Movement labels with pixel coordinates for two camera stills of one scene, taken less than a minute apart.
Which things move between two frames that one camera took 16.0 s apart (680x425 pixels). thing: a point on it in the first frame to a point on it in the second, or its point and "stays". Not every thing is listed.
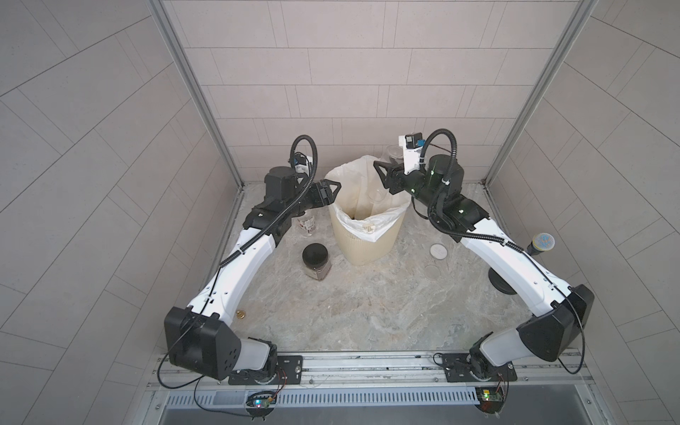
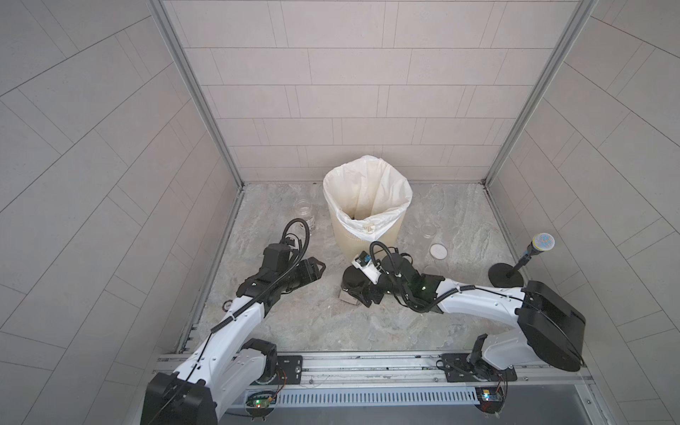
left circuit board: [264, 400] stays
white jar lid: [439, 251] stays
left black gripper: [323, 199] to [307, 274]
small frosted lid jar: [396, 152] to [428, 230]
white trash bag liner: [359, 196] stays
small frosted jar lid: [432, 272] stays
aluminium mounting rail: [389, 370] stays
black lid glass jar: [316, 260] to [353, 283]
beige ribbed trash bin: [358, 250] stays
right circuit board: [490, 398] stays
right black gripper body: [416, 183] to [384, 286]
